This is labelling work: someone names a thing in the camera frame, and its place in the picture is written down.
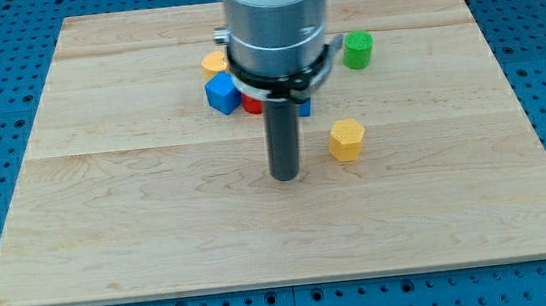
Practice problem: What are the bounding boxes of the blue cube block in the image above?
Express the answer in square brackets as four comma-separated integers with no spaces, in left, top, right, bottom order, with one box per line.
[204,71,242,115]

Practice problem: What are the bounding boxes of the green cylinder block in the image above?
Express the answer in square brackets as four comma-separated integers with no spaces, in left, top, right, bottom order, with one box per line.
[343,30,374,70]

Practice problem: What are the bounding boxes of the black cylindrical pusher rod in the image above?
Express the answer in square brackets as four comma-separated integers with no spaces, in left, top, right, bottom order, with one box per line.
[262,101,300,181]

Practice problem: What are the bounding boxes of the yellow hexagon block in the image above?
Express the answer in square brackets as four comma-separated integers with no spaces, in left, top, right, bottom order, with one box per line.
[328,118,365,162]

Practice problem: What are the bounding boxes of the red block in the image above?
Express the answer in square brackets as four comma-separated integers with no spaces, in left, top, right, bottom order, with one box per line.
[241,93,263,115]

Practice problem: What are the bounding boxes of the small blue block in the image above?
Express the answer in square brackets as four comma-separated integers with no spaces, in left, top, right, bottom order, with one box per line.
[298,98,312,117]

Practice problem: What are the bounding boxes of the yellow heart block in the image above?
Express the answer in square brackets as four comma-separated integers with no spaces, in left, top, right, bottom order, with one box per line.
[200,51,229,82]

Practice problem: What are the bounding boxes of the light wooden board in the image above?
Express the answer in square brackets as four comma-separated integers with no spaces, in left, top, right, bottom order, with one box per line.
[0,0,546,306]

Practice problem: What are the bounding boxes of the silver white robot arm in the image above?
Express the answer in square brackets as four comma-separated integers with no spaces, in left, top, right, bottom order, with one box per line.
[222,0,329,83]

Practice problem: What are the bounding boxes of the black clamp ring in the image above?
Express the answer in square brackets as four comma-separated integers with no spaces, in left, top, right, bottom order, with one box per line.
[224,33,350,111]

